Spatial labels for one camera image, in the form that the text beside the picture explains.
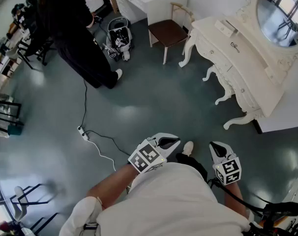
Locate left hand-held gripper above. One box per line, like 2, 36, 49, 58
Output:
127, 132, 182, 175

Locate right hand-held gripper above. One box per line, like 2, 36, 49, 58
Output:
209, 141, 242, 186

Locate white carved vanity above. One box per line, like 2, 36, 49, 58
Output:
178, 0, 298, 130

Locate small white vanity drawer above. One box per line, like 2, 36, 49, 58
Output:
264, 66, 280, 85
214, 19, 240, 38

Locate person's left forearm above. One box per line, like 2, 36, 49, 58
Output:
86, 163, 140, 210

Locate person's right forearm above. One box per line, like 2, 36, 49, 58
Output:
223, 180, 248, 218

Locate oval vanity mirror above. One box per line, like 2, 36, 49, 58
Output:
256, 0, 298, 48

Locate person's white shoe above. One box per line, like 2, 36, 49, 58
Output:
181, 141, 195, 157

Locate person's black trouser leg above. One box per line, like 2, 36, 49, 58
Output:
175, 152, 209, 182

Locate person's white shirt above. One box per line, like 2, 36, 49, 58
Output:
58, 162, 251, 236

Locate white power strip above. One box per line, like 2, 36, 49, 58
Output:
77, 125, 90, 142

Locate wooden chair brown seat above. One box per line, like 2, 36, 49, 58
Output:
148, 1, 196, 65

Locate white backpack case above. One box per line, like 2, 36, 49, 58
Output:
105, 17, 134, 61

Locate teal box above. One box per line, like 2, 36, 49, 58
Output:
7, 124, 23, 137

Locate black metal chair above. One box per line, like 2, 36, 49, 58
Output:
16, 37, 55, 70

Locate black metal rack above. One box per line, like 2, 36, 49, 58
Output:
0, 99, 24, 135

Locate white floor cable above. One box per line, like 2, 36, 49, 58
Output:
87, 138, 117, 172

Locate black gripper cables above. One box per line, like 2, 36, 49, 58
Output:
207, 177, 298, 236

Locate black floor cable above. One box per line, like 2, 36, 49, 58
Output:
79, 78, 131, 157

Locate black frame stool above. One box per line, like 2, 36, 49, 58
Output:
9, 182, 60, 231

